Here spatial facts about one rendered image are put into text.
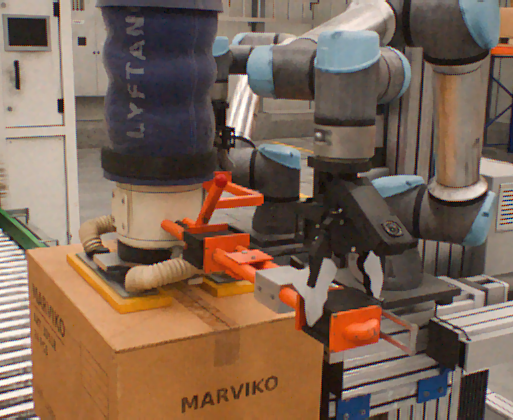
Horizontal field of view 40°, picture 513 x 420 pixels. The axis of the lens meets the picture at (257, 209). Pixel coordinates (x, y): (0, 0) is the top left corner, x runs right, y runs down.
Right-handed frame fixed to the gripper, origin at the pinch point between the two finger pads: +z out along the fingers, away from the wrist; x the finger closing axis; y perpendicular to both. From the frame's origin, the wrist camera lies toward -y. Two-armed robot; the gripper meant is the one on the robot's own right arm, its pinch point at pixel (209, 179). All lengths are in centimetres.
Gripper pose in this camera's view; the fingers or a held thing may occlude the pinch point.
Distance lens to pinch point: 178.2
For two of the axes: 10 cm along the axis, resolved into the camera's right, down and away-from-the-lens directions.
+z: -0.2, 9.8, 2.2
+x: 8.6, -1.0, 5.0
